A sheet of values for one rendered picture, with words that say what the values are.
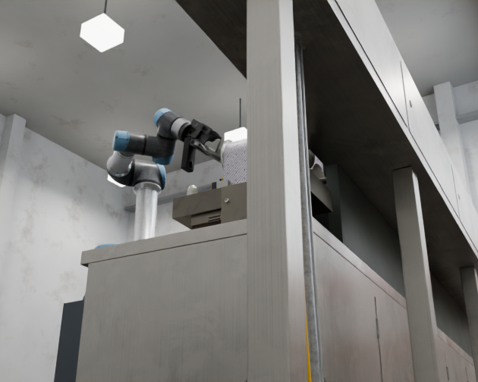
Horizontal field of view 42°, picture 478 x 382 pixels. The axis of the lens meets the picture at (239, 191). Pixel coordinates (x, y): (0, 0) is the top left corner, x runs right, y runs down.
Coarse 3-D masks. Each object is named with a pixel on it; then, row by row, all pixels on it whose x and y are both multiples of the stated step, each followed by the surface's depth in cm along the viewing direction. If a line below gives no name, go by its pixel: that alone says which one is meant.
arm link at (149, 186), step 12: (132, 168) 251; (144, 168) 253; (156, 168) 255; (132, 180) 252; (144, 180) 250; (156, 180) 252; (144, 192) 249; (156, 192) 253; (144, 204) 246; (156, 204) 250; (144, 216) 243; (144, 228) 240
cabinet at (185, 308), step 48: (240, 240) 146; (96, 288) 162; (144, 288) 154; (192, 288) 147; (240, 288) 141; (336, 288) 150; (96, 336) 156; (144, 336) 149; (192, 336) 142; (240, 336) 136; (336, 336) 143; (384, 336) 180
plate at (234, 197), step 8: (240, 184) 157; (224, 192) 159; (232, 192) 157; (240, 192) 156; (224, 200) 158; (232, 200) 156; (240, 200) 155; (224, 208) 157; (232, 208) 155; (240, 208) 154; (224, 216) 156; (232, 216) 155; (240, 216) 153
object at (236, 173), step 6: (240, 162) 187; (246, 162) 186; (228, 168) 189; (234, 168) 188; (240, 168) 187; (246, 168) 186; (228, 174) 188; (234, 174) 187; (240, 174) 186; (246, 174) 185; (234, 180) 186; (240, 180) 185; (246, 180) 184
